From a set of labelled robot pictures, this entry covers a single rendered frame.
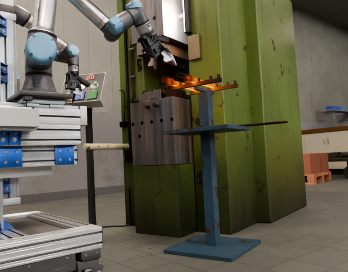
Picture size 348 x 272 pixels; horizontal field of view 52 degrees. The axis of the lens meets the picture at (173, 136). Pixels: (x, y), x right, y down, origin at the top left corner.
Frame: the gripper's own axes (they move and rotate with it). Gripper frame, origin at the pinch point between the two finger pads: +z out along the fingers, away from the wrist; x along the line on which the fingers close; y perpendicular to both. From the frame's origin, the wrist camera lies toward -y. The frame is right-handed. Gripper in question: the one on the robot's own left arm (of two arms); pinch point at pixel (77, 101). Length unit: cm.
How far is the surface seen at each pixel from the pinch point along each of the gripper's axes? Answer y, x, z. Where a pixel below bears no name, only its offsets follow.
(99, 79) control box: -23.7, -11.7, -20.5
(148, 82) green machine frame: -57, 7, -18
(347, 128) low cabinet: -624, -100, -2
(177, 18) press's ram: -63, 37, -60
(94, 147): -10.8, 1.9, 32.1
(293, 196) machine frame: -167, 56, 79
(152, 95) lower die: -43, 30, -2
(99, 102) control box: -19.0, -4.2, -1.5
